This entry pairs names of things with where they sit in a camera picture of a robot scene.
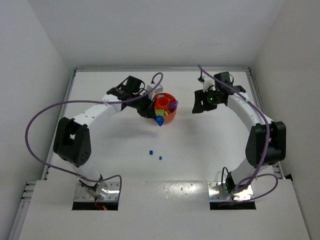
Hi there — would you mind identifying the blue half-round lego piece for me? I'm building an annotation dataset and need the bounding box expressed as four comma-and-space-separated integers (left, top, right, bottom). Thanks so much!
155, 115, 165, 127

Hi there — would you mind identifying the purple curved lego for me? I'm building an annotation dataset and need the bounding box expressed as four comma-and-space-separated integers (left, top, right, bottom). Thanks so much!
168, 100, 179, 113

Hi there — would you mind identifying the bright green lego brick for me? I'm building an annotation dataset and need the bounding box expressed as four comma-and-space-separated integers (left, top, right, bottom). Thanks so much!
155, 109, 165, 116

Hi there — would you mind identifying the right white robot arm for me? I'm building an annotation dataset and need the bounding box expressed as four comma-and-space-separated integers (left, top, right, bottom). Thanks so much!
192, 72, 287, 193

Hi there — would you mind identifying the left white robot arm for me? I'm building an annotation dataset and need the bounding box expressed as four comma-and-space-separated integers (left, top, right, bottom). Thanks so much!
53, 75, 163, 193

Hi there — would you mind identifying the orange round divided container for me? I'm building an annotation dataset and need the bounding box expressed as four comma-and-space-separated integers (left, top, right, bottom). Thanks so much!
154, 92, 178, 125

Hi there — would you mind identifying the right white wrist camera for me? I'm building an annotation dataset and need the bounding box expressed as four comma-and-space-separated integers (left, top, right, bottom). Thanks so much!
198, 75, 215, 92

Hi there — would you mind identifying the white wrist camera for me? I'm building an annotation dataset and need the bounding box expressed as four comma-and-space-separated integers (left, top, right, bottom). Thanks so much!
146, 83, 163, 100
198, 75, 215, 92

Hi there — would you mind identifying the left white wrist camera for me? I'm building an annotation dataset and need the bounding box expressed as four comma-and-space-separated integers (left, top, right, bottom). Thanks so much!
146, 83, 163, 100

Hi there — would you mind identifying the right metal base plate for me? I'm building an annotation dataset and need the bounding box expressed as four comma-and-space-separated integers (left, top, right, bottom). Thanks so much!
206, 181, 256, 203

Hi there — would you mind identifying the metal base plate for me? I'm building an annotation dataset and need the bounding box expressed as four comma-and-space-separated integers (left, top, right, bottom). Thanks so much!
74, 181, 120, 203
206, 181, 256, 203

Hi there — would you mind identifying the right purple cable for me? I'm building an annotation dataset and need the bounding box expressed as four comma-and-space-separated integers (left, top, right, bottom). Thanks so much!
197, 64, 279, 203

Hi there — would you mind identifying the purple cable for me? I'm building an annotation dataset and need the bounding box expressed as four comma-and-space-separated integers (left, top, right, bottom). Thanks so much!
25, 72, 165, 198
197, 64, 279, 203

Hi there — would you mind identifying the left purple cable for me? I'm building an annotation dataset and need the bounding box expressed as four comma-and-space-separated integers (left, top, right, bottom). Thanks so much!
25, 72, 165, 198

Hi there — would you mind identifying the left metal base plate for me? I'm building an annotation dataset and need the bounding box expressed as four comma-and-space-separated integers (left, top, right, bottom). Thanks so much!
74, 181, 120, 203

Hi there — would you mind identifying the aluminium table frame rail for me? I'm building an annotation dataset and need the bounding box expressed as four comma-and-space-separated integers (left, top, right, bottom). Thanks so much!
7, 65, 293, 240

